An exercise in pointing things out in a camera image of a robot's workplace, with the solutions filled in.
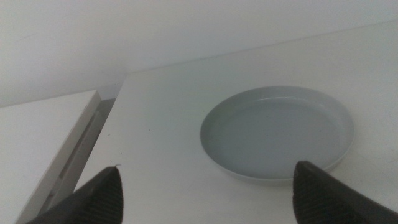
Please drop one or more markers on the white side table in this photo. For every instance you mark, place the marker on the white side table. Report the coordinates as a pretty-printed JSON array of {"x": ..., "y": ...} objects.
[{"x": 34, "y": 140}]

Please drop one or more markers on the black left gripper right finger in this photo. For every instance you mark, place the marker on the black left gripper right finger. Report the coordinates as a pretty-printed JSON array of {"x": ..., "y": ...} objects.
[{"x": 320, "y": 199}]

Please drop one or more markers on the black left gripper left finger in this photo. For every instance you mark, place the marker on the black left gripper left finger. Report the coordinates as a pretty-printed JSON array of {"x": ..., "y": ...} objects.
[{"x": 99, "y": 199}]

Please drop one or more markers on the grey-blue shallow bowl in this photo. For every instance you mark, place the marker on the grey-blue shallow bowl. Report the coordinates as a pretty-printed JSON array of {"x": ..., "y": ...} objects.
[{"x": 273, "y": 137}]

